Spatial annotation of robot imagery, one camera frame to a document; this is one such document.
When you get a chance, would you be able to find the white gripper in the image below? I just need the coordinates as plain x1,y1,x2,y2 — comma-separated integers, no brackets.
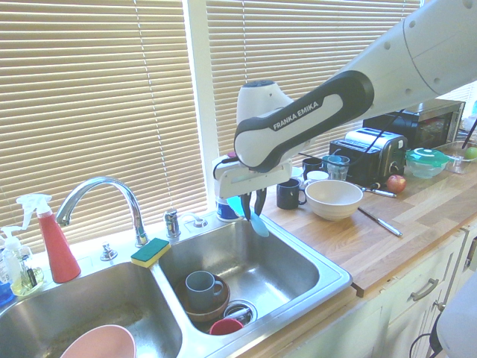
214,158,294,222

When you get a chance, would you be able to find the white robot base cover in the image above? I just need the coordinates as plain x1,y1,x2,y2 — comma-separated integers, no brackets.
434,268,477,358

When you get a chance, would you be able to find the white sink hole fitting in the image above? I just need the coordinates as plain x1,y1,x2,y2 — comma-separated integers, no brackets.
180,212,209,229

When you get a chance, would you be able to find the stainless steel double sink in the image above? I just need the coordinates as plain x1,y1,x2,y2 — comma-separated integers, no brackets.
0,212,353,358

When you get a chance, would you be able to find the chrome sink side sprayer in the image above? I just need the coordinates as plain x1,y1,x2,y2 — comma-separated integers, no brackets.
163,208,183,239

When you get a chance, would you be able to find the metal sink drain strainer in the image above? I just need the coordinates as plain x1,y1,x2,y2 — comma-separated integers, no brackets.
222,299,259,324

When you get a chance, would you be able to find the silver table knife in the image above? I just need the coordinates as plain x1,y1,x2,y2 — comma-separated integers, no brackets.
357,207,404,238

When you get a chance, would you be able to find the white blue plastic tub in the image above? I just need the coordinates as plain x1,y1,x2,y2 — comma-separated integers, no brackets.
215,196,243,223

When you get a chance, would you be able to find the black mug with print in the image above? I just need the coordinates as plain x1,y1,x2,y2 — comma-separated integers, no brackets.
276,178,309,210

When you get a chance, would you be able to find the plain black mug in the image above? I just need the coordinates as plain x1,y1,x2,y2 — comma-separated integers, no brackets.
301,157,324,182

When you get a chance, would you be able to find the white cup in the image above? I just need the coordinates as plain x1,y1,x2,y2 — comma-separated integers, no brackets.
304,170,329,189

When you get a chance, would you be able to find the large cream bowl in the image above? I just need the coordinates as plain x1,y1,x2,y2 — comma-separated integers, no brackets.
304,179,364,222

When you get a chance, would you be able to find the clear ribbed glass tumbler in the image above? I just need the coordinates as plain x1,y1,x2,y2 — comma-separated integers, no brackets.
326,154,351,182

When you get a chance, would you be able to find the grey-blue ceramic mug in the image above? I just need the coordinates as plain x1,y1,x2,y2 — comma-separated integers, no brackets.
185,271,224,311

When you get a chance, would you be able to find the brown wooden bowl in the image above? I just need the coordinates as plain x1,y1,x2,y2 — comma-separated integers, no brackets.
174,274,231,324

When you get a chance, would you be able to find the black silver toaster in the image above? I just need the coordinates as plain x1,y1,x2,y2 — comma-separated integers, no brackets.
329,127,409,186

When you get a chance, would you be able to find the yellow green sponge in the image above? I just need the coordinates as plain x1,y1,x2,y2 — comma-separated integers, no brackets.
130,238,171,269

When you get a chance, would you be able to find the red mug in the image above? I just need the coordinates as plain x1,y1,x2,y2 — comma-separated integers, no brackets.
209,317,245,336

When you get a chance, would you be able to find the chrome kitchen faucet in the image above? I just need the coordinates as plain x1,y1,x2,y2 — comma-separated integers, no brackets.
55,176,150,248

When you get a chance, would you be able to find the red apple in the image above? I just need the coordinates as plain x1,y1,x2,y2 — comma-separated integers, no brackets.
386,174,406,193

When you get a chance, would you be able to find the chrome faucet knob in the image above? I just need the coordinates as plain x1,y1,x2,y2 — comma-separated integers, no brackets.
99,241,119,261

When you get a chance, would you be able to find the clear container green lid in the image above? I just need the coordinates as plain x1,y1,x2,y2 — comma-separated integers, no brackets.
405,147,451,180

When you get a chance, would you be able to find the cream kitchen cabinet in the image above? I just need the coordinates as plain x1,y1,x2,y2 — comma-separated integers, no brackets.
238,223,477,358

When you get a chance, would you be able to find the black microwave oven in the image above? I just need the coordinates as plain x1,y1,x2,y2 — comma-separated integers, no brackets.
363,98,467,148

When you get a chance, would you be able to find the wide beige window blind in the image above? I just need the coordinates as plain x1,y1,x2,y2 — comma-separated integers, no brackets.
0,0,208,254

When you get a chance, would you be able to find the red spray bottle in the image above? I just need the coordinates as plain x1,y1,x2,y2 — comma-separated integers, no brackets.
16,194,82,284

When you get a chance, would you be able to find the clear glass baking dish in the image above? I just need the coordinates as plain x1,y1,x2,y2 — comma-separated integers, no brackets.
445,140,477,175

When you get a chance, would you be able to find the pink plastic bowl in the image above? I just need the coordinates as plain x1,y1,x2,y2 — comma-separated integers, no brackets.
59,324,137,358

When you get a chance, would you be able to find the black tripod leg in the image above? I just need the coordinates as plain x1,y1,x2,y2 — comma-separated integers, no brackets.
461,118,477,150

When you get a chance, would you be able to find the small yellow glass bottle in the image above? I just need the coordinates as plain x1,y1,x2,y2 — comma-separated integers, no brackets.
10,257,45,298

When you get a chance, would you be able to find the clear soap pump bottle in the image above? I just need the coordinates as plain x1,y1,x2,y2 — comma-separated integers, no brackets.
0,226,23,292

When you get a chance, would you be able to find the silver black-handled utensil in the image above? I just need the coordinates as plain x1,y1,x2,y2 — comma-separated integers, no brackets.
359,185,398,198

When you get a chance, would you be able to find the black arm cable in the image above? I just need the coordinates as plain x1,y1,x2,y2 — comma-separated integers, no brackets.
297,109,405,162

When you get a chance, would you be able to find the brass drawer pull handle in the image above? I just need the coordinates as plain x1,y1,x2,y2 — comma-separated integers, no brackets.
410,277,440,302

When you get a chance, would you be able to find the black floor cable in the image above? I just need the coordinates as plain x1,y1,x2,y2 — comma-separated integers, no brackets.
408,333,441,358

